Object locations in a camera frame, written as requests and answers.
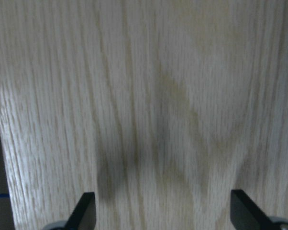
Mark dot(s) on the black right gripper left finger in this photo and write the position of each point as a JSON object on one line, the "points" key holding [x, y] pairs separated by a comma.
{"points": [[84, 215]]}

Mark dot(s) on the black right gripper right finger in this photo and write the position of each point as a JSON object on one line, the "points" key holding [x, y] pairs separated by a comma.
{"points": [[246, 215]]}

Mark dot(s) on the light wooden drawer cabinet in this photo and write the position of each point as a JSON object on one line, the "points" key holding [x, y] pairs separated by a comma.
{"points": [[160, 107]]}

